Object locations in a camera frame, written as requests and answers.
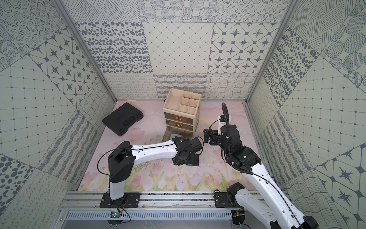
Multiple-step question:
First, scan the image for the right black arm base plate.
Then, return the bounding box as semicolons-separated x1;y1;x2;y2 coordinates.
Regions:
212;190;253;209

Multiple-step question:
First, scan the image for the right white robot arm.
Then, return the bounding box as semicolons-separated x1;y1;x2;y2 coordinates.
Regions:
204;125;319;229

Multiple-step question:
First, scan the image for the black round connector box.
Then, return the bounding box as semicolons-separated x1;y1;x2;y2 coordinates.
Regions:
231;210;246;225

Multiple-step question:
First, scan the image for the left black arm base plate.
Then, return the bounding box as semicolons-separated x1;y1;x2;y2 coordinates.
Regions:
99;192;141;209

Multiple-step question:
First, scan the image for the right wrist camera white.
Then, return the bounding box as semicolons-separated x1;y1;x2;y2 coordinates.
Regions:
217;115;226;135

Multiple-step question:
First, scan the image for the aluminium mounting rail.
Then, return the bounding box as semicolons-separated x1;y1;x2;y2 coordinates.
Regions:
58;191;295;211

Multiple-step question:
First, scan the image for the beige desktop drawer organizer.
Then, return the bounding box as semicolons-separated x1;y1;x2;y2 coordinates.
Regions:
163;88;202;134

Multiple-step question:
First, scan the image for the black plastic tool case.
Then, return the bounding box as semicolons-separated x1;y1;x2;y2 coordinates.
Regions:
103;103;144;136

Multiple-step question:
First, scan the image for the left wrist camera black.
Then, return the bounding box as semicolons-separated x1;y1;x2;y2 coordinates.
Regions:
189;136;205;154

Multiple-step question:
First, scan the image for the floral pink table mat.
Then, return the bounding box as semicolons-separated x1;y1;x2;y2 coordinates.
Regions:
79;101;254;191

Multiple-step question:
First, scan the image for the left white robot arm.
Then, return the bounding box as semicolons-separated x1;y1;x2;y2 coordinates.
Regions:
108;137;203;201

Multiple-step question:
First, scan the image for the blue sticky pad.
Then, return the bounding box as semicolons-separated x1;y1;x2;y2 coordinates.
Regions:
170;134;182;140

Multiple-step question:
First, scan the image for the green circuit board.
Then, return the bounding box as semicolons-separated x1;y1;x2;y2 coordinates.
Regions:
109;211;122;219

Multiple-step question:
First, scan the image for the clear grey drawer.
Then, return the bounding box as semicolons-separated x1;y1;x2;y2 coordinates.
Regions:
162;127;193;142
164;112;193;125
166;119;193;132

